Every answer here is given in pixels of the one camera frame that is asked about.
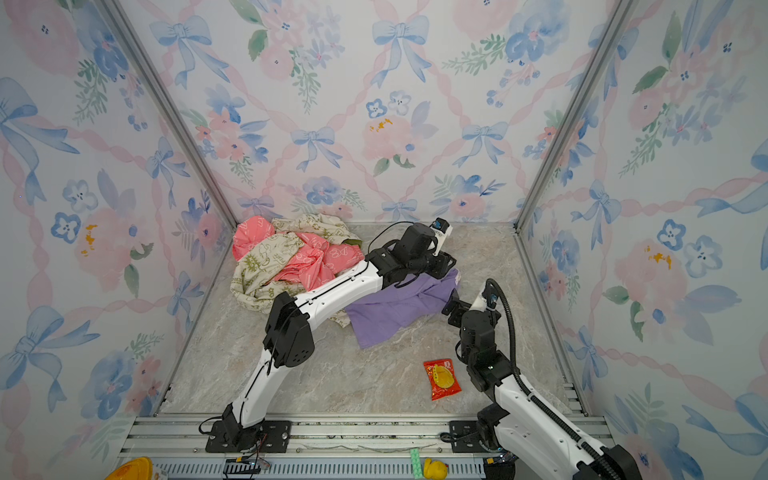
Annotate left corner aluminium post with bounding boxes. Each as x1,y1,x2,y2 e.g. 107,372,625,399
96,0,237,229

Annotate yellow rubber duck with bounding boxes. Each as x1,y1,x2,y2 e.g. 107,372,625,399
422,458,448,480

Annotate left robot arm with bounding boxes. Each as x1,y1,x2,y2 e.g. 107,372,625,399
201,218,456,453

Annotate pink patterned cloth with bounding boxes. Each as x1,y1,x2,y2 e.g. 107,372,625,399
232,215,365,292

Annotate cream green patterned cloth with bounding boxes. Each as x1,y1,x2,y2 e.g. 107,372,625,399
230,213,364,328

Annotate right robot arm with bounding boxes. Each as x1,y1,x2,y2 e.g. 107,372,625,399
442,295,641,479

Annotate corner aluminium post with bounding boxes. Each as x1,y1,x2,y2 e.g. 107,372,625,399
96,0,237,229
514,0,637,234

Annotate red snack packet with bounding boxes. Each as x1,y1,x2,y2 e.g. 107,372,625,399
423,359,462,401

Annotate green toy brick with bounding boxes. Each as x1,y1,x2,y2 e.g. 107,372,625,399
409,448,423,479

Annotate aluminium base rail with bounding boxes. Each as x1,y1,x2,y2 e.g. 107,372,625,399
117,413,501,479

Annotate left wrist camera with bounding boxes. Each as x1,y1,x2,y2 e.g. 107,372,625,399
430,217,453,256

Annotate purple cloth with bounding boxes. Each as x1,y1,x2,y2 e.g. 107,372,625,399
345,269,461,349

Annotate right corner aluminium post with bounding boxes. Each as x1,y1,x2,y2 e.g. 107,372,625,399
514,0,637,234

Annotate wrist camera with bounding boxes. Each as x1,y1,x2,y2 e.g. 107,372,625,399
472,279,500,311
430,217,453,256

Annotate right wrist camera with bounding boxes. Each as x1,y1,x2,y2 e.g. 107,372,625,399
472,279,500,311

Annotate yellow toy at left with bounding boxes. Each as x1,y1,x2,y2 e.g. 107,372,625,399
105,457,167,480

